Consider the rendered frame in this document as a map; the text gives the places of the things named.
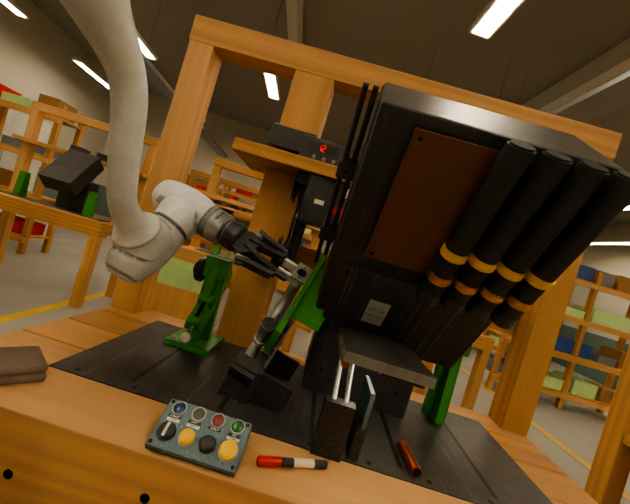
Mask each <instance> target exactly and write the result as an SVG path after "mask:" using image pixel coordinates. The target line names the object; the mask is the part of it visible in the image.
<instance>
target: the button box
mask: <svg viewBox="0 0 630 504"><path fill-rule="evenodd" d="M178 402H184V401H181V400H178V399H174V398H172V399H171V401H170V402H169V404H168V406H167V407H166V409H165V411H164V412H163V414H162V415H161V417H160V419H159V420H158V422H157V424H156V425H155V427H154V429H153V430H152V432H151V434H150V435H149V437H148V439H147V440H146V442H145V448H147V449H150V450H153V451H156V452H159V453H162V454H165V455H168V456H171V457H174V458H177V459H180V460H183V461H186V462H189V463H192V464H195V465H198V466H202V467H205V468H208V469H211V470H214V471H217V472H220V473H223V474H226V475H229V476H232V477H234V476H235V474H236V472H237V470H238V467H239V465H240V462H241V460H242V457H243V455H244V452H245V450H246V447H247V444H248V441H249V438H250V434H251V429H252V424H251V423H249V422H246V421H243V420H240V419H237V418H233V417H230V416H227V415H224V414H222V413H218V412H215V411H212V410H209V409H205V408H203V407H199V406H196V405H193V404H190V403H187V402H184V403H185V404H186V409H185V411H184V412H182V413H179V414H178V413H175V412H174V410H173V408H174V406H175V404H177V403H178ZM198 408H202V409H204V410H205V416H204V417H203V418H202V419H200V420H196V419H194V418H193V412H194V411H195V410H196V409H198ZM217 414H221V415H223V416H224V419H225V420H224V423H223V424H222V425H221V426H215V425H214V424H213V423H212V419H213V417H214V416H215V415H217ZM237 420H240V421H242V422H243V424H244V428H243V430H242V431H241V432H238V433H236V432H234V431H233V430H232V424H233V423H234V422H235V421H237ZM166 421H171V422H173V423H174V425H175V432H174V434H173V435H172V436H171V437H170V438H168V439H160V438H159V437H158V434H157V430H158V427H159V426H160V425H161V424H162V423H163V422H166ZM187 428H190V429H192V430H193V431H194V432H195V438H194V441H193V442H192V443H191V444H189V445H187V446H184V445H181V444H180V442H179V435H180V433H181V432H182V431H183V430H184V429H187ZM206 435H212V436H213V437H214V438H215V447H214V448H213V450H211V451H210V452H203V451H201V449H200V441H201V439H202V438H203V437H204V436H206ZM226 440H233V441H234V442H235V443H236V444H237V447H238V451H237V454H236V456H235V457H234V458H233V459H232V460H230V461H224V460H222V459H221V458H220V456H219V448H220V445H221V444H222V443H223V442H224V441H226Z"/></svg>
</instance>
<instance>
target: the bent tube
mask: <svg viewBox="0 0 630 504"><path fill-rule="evenodd" d="M304 268H305V269H304ZM312 271H313V270H312V269H311V268H309V267H307V266H306V265H304V264H303V263H301V262H300V263H299V265H298V266H297V267H296V269H295V270H294V272H293V273H292V275H291V276H290V277H291V278H292V279H294V280H296V281H297V282H299V283H300V285H299V287H298V288H296V287H294V286H293V285H291V284H289V286H288V288H287V290H286V291H285V293H284V295H283V296H282V298H281V300H280V301H279V303H278V304H277V306H276V308H275V309H274V311H273V312H272V314H271V315H270V317H272V318H274V319H275V320H276V322H277V325H278V323H279V321H280V320H281V318H282V317H283V315H284V314H285V312H286V310H287V309H288V307H289V305H290V304H291V302H292V301H293V299H294V297H295V296H296V294H297V292H298V291H299V289H300V287H301V286H302V285H304V284H305V282H306V281H307V279H308V278H309V276H310V274H311V273H312ZM263 347H264V346H257V345H256V344H255V343H254V341H253V342H252V343H251V345H250V346H249V347H248V349H247V350H246V352H245V354H247V355H249V356H250V357H252V358H253V359H256V357H257V356H258V354H259V353H260V351H261V350H262V348H263Z"/></svg>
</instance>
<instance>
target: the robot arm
mask: <svg viewBox="0 0 630 504"><path fill-rule="evenodd" d="M59 1H60V2H61V4H62V5H63V7H64V8H65V9H66V11H67V12H68V13H69V15H70V16H71V18H72V19H73V20H74V22H75V23H76V25H77V26H78V28H79V29H80V31H81V32H82V33H83V35H84V36H85V38H86V39H87V41H88V42H89V44H90V45H91V47H92V48H93V50H94V51H95V53H96V55H97V56H98V58H99V60H100V62H101V64H102V66H103V68H104V70H105V73H106V76H107V80H108V85H109V92H110V119H109V139H108V158H107V178H106V196H107V204H108V208H109V212H110V215H111V218H112V220H113V222H114V225H115V226H114V228H113V230H112V239H113V242H112V245H113V246H112V247H111V249H110V250H109V251H108V253H107V256H106V261H105V264H106V268H107V270H108V271H109V272H111V273H112V274H114V275H115V276H117V277H119V278H120V279H122V280H124V281H126V282H127V283H134V282H140V281H143V280H145V279H147V278H148V277H150V276H152V275H153V274H154V273H156V272H157V271H158V270H159V269H161V268H162V267H163V266H164V265H165V264H166V263H167V262H168V261H169V260H170V259H171V258H172V257H173V256H174V255H175V254H176V253H177V251H178V250H179V248H180V247H181V246H182V244H183V243H184V242H185V241H186V240H188V239H189V238H190V237H192V236H194V235H195V234H196V233H197V234H199V235H200V236H201V237H204V238H205V239H207V240H208V241H210V242H212V243H213V244H215V245H218V244H220V245H221V246H223V247H225V248H226V249H228V250H229V251H233V252H234V254H235V255H236V256H235V259H234V262H233V263H234V264H235V265H239V266H243V267H245V268H247V269H249V270H251V271H252V272H254V273H256V274H258V275H260V276H262V277H264V278H266V279H269V278H270V277H274V276H275V277H277V278H279V279H280V280H282V281H283V282H285V281H287V282H288V283H290V284H291V285H293V286H294V287H296V288H298V287H299V285H300V283H299V282H297V281H296V280H294V279H292V278H291V277H290V276H291V275H292V274H291V273H289V272H288V271H286V270H285V269H283V268H282V267H280V266H279V267H278V269H277V267H275V266H274V265H273V264H272V263H270V262H269V261H268V260H267V259H265V258H264V257H263V256H262V255H260V254H259V253H263V254H265V255H267V256H269V257H271V258H273V259H275V260H277V261H279V262H281V263H282V266H283V267H285V268H286V269H288V270H290V271H291V272H294V270H295V269H296V267H297V266H298V265H297V263H296V262H295V261H293V260H292V259H290V258H289V257H288V250H287V249H286V248H285V247H283V246H282V245H280V244H279V243H278V242H276V241H275V240H274V239H272V238H271V237H270V236H268V235H267V234H266V232H265V231H264V230H263V229H261V230H260V232H258V233H254V232H250V231H248V230H247V229H246V227H245V226H243V225H242V224H240V223H238V222H237V221H235V218H234V216H232V215H231V214H229V213H227V212H226V211H224V210H223V209H222V208H220V207H218V206H216V205H215V204H214V203H213V202H212V201H211V200H210V199H209V198H208V197H207V196H205V195H204V194H203V193H201V192H199V191H198V190H196V189H194V188H192V187H190V186H188V185H186V184H184V183H181V182H178V181H175V180H165V181H162V182H161V183H159V184H158V185H157V186H156V187H155V188H154V190H153V192H152V195H151V198H152V202H153V205H154V207H155V209H156V210H155V212H154V213H153V214H152V213H149V212H142V210H141V209H140V207H139V204H138V199H137V190H138V181H139V173H140V166H141V159H142V152H143V144H144V137H145V130H146V122H147V113H148V83H147V75H146V69H145V64H144V59H143V55H142V51H141V47H140V43H139V39H138V35H137V31H136V26H135V22H134V18H133V14H132V9H131V4H130V0H59ZM258 239H259V240H258ZM259 247H260V248H259ZM243 256H246V257H248V258H249V259H248V258H246V257H243Z"/></svg>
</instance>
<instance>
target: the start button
mask: <svg viewBox="0 0 630 504"><path fill-rule="evenodd" d="M237 451H238V447H237V444H236V443H235V442H234V441H233V440H226V441H224V442H223V443H222V444H221V445H220V448H219V456H220V458H221V459H222V460H224V461H230V460H232V459H233V458H234V457H235V456H236V454H237Z"/></svg>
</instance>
